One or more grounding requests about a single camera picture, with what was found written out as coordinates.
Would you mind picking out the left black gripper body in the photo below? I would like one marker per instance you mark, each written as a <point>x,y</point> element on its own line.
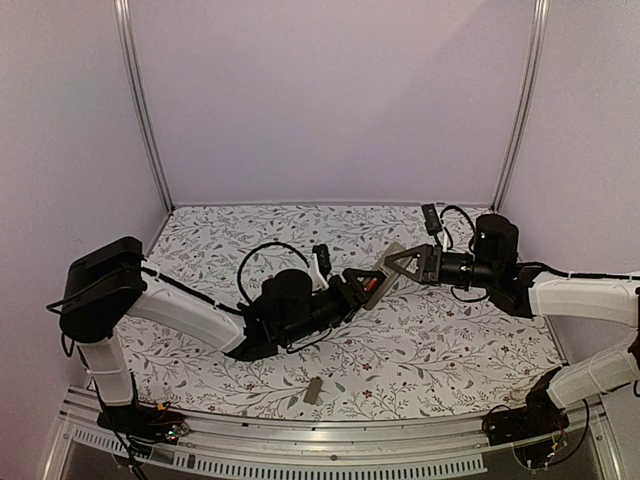
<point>331,313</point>

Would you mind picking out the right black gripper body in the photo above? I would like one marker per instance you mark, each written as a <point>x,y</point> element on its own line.
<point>431,264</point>

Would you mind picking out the beige battery cover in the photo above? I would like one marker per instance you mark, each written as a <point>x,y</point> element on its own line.
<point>313,391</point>

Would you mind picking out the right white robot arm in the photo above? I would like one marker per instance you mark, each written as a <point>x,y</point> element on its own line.
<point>534,289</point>

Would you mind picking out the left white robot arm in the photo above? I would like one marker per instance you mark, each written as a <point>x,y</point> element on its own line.
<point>116,281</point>

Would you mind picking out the floral patterned table mat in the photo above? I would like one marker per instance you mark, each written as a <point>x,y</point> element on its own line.
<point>421,352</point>

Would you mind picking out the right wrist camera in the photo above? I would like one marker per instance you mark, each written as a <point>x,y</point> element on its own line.
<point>434,226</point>

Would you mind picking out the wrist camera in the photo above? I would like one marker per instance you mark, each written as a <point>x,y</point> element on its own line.
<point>434,226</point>
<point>320,267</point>

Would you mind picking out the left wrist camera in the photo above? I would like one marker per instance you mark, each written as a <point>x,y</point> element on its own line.
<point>320,267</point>

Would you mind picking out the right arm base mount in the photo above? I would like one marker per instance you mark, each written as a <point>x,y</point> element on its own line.
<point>539,416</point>

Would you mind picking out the front aluminium rail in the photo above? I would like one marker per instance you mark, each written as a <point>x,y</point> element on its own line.
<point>236,447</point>

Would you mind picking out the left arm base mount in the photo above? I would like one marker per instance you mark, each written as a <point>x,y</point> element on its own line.
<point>143,424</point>

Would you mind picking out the right aluminium frame post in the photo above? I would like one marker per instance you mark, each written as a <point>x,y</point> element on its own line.
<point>525,100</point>

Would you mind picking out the aluminium frame post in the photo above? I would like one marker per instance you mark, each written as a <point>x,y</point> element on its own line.
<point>134,75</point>
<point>525,100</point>

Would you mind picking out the left aluminium frame post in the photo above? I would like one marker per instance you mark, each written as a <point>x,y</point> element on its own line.
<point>134,75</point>

